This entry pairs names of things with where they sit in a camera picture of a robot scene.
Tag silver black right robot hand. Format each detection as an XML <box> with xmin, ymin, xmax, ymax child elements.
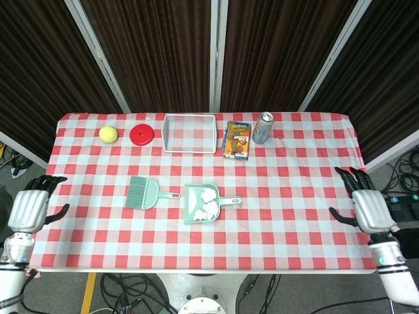
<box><xmin>329</xmin><ymin>166</ymin><xmax>399</xmax><ymax>235</ymax></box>

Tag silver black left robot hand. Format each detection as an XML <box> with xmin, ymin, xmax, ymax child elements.
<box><xmin>7</xmin><ymin>175</ymin><xmax>71</xmax><ymax>234</ymax></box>

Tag green hand broom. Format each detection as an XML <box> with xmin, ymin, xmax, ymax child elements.
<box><xmin>124</xmin><ymin>176</ymin><xmax>181</xmax><ymax>211</ymax></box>

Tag green plastic dustpan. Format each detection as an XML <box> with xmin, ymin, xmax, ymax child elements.
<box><xmin>183</xmin><ymin>183</ymin><xmax>243</xmax><ymax>225</ymax></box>

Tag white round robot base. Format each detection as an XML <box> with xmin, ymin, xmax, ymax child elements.
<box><xmin>153</xmin><ymin>273</ymin><xmax>249</xmax><ymax>314</ymax></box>

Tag red white checkered tablecloth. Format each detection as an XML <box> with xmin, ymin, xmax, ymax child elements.
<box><xmin>21</xmin><ymin>112</ymin><xmax>387</xmax><ymax>279</ymax></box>

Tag yellow tennis ball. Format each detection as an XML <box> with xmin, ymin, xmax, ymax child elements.
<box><xmin>99</xmin><ymin>126</ymin><xmax>118</xmax><ymax>144</ymax></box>

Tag dark brown ribbed panel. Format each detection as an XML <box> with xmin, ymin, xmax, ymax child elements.
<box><xmin>0</xmin><ymin>0</ymin><xmax>124</xmax><ymax>162</ymax></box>
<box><xmin>307</xmin><ymin>0</ymin><xmax>419</xmax><ymax>164</ymax></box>
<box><xmin>81</xmin><ymin>0</ymin><xmax>213</xmax><ymax>114</ymax></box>
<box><xmin>221</xmin><ymin>0</ymin><xmax>357</xmax><ymax>114</ymax></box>

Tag silver blue drink can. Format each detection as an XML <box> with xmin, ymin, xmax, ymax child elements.
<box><xmin>252</xmin><ymin>111</ymin><xmax>274</xmax><ymax>145</ymax></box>

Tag red round disc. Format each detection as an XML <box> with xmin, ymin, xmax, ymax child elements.
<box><xmin>129</xmin><ymin>124</ymin><xmax>155</xmax><ymax>146</ymax></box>

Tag orange blue snack packet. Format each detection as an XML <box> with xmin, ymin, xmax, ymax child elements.
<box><xmin>223</xmin><ymin>120</ymin><xmax>252</xmax><ymax>161</ymax></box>

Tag clear plastic tray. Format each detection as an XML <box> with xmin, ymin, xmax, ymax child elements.
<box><xmin>161</xmin><ymin>114</ymin><xmax>217</xmax><ymax>154</ymax></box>

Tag black coiled cable pile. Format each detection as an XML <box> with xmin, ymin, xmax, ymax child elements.
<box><xmin>386</xmin><ymin>147</ymin><xmax>419</xmax><ymax>194</ymax></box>

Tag black cables with yellow plug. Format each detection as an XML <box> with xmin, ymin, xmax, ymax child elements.
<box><xmin>0</xmin><ymin>143</ymin><xmax>33</xmax><ymax>179</ymax></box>

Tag black floor cable bundle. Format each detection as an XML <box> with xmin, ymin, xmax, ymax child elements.
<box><xmin>100</xmin><ymin>273</ymin><xmax>177</xmax><ymax>314</ymax></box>
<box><xmin>240</xmin><ymin>273</ymin><xmax>282</xmax><ymax>314</ymax></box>

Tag grey slanted partition post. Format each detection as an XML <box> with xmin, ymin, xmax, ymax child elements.
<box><xmin>297</xmin><ymin>0</ymin><xmax>373</xmax><ymax>113</ymax></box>
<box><xmin>64</xmin><ymin>0</ymin><xmax>132</xmax><ymax>114</ymax></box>

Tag grey upright partition post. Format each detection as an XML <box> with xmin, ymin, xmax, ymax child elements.
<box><xmin>209</xmin><ymin>0</ymin><xmax>229</xmax><ymax>113</ymax></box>

